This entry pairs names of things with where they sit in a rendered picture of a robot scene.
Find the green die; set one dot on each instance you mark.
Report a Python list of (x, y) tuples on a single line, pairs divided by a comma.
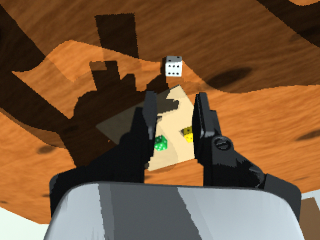
[(161, 143)]

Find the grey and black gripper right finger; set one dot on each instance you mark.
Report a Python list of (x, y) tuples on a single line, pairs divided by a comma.
[(228, 167)]

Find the yellow die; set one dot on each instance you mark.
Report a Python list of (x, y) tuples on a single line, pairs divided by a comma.
[(188, 134)]

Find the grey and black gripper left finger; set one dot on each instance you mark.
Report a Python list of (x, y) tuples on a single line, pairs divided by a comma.
[(135, 147)]

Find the beige mat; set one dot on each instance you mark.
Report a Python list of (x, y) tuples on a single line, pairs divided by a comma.
[(174, 113)]

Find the white die with black pips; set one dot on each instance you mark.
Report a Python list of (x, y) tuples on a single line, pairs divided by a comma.
[(173, 66)]

